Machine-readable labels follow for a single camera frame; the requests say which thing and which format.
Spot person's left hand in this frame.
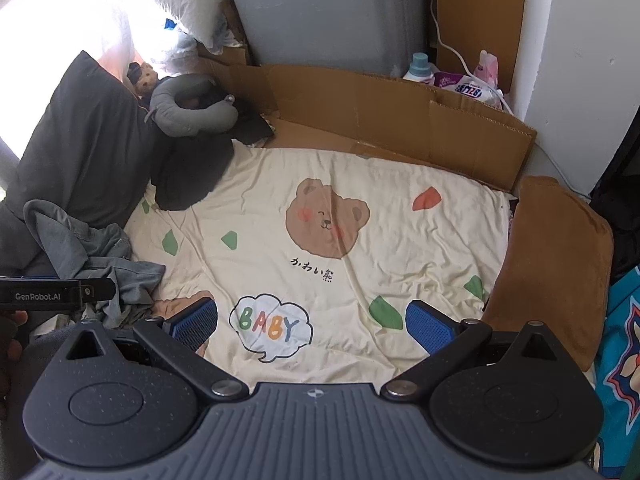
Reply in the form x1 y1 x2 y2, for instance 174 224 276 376
0 311 28 420

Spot blue denim pants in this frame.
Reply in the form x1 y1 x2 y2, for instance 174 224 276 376
23 200 166 328

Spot purple white refill pouch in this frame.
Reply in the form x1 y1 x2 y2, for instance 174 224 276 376
434 72 502 110

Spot brown cardboard sheet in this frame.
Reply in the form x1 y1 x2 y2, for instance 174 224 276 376
196 58 536 191

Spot white cable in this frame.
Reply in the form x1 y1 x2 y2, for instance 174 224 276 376
424 0 591 201

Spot black garment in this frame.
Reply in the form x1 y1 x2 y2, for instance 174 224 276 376
151 100 274 211

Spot grey wrapped mattress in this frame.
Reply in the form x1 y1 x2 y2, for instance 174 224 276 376
234 0 427 77

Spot brown cushion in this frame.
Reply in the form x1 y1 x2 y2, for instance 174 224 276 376
482 177 614 372

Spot blue patterned blanket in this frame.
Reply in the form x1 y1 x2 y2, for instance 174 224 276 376
594 268 639 479

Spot cream bear print bedsheet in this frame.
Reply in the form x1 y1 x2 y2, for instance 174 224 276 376
126 145 511 386

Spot grey neck pillow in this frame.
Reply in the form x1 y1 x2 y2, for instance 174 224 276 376
144 74 239 138

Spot small teddy bear toy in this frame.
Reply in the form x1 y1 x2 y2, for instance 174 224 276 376
127 62 160 96

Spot upright cardboard panel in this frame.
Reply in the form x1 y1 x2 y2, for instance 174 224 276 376
434 0 525 92

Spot teal cap detergent bottle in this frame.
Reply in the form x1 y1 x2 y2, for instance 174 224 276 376
404 52 435 84

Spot dark grey pillow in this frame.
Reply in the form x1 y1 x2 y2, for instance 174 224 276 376
1 52 160 276

